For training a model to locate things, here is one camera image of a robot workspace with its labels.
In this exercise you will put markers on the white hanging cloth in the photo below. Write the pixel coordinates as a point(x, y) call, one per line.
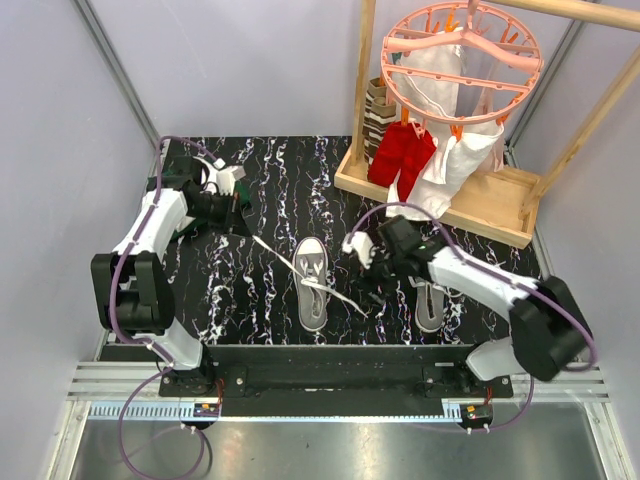
point(480, 146)

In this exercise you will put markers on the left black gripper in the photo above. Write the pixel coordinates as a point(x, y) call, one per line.
point(231, 220)

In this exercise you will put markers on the grey sneaker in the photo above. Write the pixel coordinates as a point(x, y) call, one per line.
point(311, 259)
point(429, 308)

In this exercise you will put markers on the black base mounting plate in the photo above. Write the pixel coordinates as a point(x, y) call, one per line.
point(333, 382)

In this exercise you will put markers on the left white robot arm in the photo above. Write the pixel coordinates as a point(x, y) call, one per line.
point(134, 298)

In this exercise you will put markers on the green folded garment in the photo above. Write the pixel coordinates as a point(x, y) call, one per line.
point(192, 193)

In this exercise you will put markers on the brown striped sock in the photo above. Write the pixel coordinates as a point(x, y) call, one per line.
point(380, 112)

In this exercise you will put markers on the red hanging garment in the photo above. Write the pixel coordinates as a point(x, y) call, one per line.
point(402, 155)

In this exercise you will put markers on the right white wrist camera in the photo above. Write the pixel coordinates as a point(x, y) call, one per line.
point(361, 245)

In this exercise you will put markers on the white shoelace of sneaker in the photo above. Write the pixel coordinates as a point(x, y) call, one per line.
point(307, 281)

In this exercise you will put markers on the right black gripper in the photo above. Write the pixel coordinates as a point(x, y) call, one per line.
point(369, 278)

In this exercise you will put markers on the aluminium rail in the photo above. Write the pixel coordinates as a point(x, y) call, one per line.
point(116, 390)

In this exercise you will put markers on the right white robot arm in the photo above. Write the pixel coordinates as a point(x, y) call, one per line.
point(547, 328)

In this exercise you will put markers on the pink round clothes hanger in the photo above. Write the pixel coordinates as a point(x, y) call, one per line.
point(501, 54)

